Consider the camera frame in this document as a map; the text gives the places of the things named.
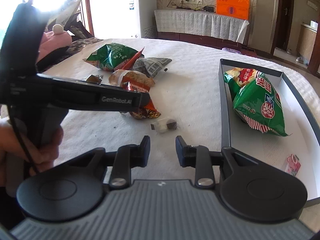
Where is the brown gold candy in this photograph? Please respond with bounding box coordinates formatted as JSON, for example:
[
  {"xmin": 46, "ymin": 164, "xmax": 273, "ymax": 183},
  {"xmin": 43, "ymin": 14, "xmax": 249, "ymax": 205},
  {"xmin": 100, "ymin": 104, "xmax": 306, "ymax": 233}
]
[{"xmin": 130, "ymin": 107, "xmax": 161, "ymax": 120}]

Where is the clear small candy packet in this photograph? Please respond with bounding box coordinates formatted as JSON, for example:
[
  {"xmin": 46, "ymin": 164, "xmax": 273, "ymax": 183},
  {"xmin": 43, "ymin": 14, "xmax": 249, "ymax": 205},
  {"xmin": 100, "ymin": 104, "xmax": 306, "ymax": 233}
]
[{"xmin": 150, "ymin": 117, "xmax": 180, "ymax": 133}]

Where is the orange snack packet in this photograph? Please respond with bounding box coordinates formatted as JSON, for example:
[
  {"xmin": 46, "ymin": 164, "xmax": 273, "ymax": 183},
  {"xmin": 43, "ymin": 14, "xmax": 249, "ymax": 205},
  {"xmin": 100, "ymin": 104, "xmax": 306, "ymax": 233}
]
[{"xmin": 121, "ymin": 81, "xmax": 156, "ymax": 111}]

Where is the green yellow chip bag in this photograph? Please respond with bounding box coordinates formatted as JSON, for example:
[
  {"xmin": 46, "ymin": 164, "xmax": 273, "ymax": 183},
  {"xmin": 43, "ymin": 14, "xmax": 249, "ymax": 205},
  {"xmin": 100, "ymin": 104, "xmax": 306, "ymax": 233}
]
[{"xmin": 223, "ymin": 67, "xmax": 288, "ymax": 137}]

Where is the gold brown snack packet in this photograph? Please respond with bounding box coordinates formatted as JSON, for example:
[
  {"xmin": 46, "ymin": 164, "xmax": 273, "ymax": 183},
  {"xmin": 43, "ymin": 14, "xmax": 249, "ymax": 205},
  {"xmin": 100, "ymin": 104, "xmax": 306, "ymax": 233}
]
[{"xmin": 85, "ymin": 74, "xmax": 104, "ymax": 84}]

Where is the person's left hand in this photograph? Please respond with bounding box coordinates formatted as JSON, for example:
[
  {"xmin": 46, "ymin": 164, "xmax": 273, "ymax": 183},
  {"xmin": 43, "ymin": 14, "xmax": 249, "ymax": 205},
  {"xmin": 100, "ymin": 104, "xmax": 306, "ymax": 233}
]
[{"xmin": 1, "ymin": 118, "xmax": 63, "ymax": 186}]

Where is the white tablecloth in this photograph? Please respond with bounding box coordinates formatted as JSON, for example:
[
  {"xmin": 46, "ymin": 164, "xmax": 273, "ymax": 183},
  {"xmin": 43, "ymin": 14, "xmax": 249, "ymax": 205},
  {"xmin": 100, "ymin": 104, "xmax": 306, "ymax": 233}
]
[{"xmin": 0, "ymin": 37, "xmax": 320, "ymax": 227}]

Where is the pink plush toy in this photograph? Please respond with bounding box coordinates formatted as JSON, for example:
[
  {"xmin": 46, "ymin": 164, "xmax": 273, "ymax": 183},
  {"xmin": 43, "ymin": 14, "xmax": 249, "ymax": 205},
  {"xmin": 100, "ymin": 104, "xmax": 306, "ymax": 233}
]
[{"xmin": 36, "ymin": 24, "xmax": 72, "ymax": 62}]

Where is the clear pack of biscuits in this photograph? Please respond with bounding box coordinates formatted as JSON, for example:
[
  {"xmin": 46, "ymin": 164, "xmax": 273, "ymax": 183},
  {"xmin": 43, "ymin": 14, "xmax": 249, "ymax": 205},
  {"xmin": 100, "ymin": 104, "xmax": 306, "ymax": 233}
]
[{"xmin": 108, "ymin": 69, "xmax": 155, "ymax": 88}]

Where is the green snack bag far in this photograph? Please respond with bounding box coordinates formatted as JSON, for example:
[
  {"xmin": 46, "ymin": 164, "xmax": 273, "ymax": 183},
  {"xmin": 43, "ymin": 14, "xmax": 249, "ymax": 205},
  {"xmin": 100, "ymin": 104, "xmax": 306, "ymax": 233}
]
[{"xmin": 84, "ymin": 43, "xmax": 144, "ymax": 72}]

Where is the red-orange narrow snack packet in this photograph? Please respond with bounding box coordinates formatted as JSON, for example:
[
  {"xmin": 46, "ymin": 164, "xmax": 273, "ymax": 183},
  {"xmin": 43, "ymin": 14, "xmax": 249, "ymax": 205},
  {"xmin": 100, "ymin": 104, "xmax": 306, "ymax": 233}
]
[{"xmin": 120, "ymin": 48, "xmax": 144, "ymax": 70}]

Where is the newspaper print snack packet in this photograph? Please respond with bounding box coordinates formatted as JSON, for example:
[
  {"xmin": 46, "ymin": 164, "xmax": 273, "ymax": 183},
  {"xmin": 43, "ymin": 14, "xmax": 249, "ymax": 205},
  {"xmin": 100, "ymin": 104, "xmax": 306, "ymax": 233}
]
[{"xmin": 131, "ymin": 57, "xmax": 172, "ymax": 78}]

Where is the pink small snack packet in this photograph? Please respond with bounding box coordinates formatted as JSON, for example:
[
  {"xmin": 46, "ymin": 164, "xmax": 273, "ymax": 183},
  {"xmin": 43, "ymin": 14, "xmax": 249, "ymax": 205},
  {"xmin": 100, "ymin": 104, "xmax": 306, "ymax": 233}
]
[{"xmin": 285, "ymin": 154, "xmax": 301, "ymax": 177}]

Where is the grey shallow box tray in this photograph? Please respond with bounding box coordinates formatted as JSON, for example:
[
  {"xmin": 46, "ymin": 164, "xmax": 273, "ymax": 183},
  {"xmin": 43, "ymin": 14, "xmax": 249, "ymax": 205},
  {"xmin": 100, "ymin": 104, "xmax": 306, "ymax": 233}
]
[{"xmin": 218, "ymin": 59, "xmax": 319, "ymax": 205}]

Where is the purple floor object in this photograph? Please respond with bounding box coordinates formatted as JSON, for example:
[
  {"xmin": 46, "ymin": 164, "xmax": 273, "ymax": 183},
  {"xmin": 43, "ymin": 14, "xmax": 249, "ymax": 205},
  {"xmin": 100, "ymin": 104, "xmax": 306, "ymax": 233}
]
[{"xmin": 221, "ymin": 48, "xmax": 242, "ymax": 55}]

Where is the white chest freezer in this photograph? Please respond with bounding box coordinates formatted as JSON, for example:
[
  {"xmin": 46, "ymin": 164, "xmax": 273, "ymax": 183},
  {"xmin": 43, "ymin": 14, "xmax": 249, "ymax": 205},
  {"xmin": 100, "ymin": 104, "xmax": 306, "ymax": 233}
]
[{"xmin": 91, "ymin": 0, "xmax": 157, "ymax": 39}]

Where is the tv cabinet with lace cloth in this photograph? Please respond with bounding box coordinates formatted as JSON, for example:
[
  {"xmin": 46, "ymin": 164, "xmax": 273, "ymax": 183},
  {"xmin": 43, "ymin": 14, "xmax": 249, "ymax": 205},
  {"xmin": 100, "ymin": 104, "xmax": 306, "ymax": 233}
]
[{"xmin": 154, "ymin": 9, "xmax": 249, "ymax": 49}]

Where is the orange gift box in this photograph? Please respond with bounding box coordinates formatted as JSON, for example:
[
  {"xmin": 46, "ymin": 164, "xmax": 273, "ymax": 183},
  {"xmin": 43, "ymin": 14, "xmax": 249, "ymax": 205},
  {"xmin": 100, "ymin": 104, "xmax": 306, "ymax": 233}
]
[{"xmin": 216, "ymin": 0, "xmax": 250, "ymax": 20}]

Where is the kitchen counter cabinet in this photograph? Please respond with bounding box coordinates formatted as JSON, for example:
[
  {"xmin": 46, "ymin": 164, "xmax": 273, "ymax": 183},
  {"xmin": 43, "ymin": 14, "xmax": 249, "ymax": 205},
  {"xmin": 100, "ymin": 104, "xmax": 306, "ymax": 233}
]
[{"xmin": 297, "ymin": 21, "xmax": 318, "ymax": 64}]

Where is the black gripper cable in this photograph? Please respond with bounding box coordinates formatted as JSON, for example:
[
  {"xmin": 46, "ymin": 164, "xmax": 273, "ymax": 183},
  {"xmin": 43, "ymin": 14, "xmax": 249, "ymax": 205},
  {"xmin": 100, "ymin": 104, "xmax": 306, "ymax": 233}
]
[{"xmin": 6, "ymin": 103, "xmax": 41, "ymax": 176}]

